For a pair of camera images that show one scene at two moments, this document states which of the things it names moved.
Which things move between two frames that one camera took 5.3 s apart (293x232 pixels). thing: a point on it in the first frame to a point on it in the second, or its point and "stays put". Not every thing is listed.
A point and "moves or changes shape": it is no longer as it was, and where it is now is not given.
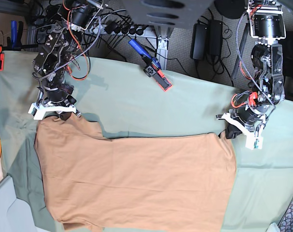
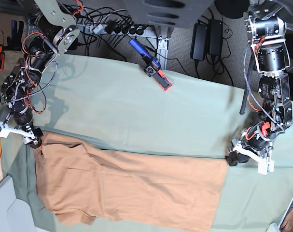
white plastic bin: (10, 213) stays put
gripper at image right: (247, 116) to (254, 138)
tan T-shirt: (170, 183) moves or changes shape
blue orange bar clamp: (153, 67) stays put
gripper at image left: (60, 100) to (22, 118)
